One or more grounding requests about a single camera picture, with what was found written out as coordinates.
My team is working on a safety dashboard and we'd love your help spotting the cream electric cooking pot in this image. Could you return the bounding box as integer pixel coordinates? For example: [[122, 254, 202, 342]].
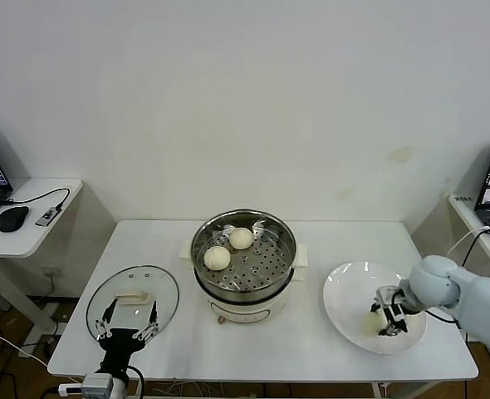
[[179, 242, 311, 325]]

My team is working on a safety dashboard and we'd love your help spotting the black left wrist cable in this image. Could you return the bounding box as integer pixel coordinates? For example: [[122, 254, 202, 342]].
[[124, 365, 145, 399]]

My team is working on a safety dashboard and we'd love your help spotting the stainless steel steamer basket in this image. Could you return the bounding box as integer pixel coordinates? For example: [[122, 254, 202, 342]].
[[191, 209, 297, 297]]

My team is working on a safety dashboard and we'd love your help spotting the white side table with label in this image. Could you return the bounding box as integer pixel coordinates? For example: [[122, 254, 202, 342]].
[[448, 194, 490, 367]]

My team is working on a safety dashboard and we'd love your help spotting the white laptop cable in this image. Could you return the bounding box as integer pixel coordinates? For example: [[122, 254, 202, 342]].
[[443, 226, 490, 261]]

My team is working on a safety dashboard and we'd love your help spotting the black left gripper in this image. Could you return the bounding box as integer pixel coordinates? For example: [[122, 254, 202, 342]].
[[94, 298, 159, 375]]

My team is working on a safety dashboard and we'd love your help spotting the white round plate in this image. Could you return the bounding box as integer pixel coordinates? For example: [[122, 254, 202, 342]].
[[322, 260, 428, 355]]

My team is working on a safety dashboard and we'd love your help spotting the white floor cable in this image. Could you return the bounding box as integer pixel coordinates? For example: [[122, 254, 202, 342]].
[[0, 322, 50, 367]]

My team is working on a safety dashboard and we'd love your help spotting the black computer mouse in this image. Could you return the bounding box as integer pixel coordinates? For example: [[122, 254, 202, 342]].
[[0, 206, 30, 234]]

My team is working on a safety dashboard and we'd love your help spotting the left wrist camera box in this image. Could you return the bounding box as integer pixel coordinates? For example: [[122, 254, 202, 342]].
[[81, 372, 115, 398]]

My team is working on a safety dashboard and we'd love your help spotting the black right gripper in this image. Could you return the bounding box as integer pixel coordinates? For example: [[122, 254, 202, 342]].
[[369, 290, 412, 337]]

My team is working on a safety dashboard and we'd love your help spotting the grey usb hub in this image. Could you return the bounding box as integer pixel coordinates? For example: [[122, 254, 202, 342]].
[[35, 204, 62, 228]]

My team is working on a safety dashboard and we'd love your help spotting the white steamed baozi bun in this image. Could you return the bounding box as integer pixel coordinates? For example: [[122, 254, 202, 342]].
[[203, 245, 232, 271], [228, 227, 254, 250], [360, 312, 386, 336]]

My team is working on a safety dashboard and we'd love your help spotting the black usb hub cable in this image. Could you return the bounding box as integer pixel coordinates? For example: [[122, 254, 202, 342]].
[[0, 188, 71, 209]]

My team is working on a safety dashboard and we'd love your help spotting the glass lid with cream handle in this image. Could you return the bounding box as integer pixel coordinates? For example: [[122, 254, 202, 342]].
[[86, 265, 180, 347]]

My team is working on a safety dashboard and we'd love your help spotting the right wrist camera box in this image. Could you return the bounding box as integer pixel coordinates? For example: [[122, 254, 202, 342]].
[[374, 285, 400, 309]]

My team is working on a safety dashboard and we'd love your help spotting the black cable with adapter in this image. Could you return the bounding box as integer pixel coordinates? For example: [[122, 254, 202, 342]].
[[460, 230, 490, 267]]

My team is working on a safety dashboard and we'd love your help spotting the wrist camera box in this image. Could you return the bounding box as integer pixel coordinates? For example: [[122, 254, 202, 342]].
[[81, 372, 115, 398], [374, 285, 400, 309]]

